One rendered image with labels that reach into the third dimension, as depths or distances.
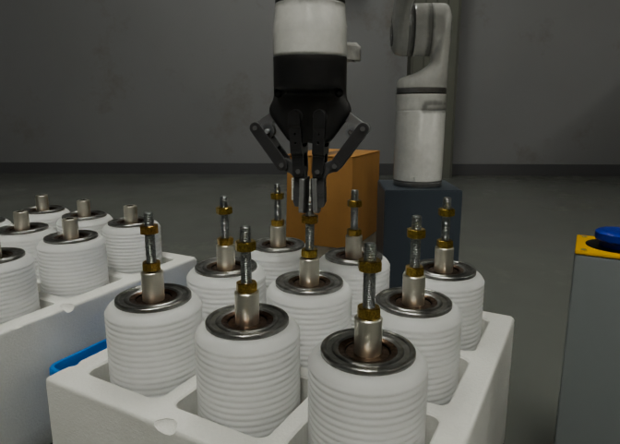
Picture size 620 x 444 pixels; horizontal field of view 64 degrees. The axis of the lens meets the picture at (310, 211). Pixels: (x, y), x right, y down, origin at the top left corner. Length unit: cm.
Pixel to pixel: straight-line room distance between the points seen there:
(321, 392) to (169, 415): 15
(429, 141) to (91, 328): 64
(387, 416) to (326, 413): 5
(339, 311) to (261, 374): 13
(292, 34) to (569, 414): 45
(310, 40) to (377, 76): 305
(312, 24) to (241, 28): 312
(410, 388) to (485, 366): 19
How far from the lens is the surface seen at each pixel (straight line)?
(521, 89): 375
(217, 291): 59
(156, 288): 53
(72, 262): 80
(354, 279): 62
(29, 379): 76
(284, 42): 51
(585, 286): 53
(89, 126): 391
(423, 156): 94
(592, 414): 58
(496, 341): 63
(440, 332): 49
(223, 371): 44
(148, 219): 52
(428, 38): 95
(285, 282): 56
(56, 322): 76
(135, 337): 51
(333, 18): 51
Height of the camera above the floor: 44
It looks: 11 degrees down
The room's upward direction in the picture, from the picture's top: straight up
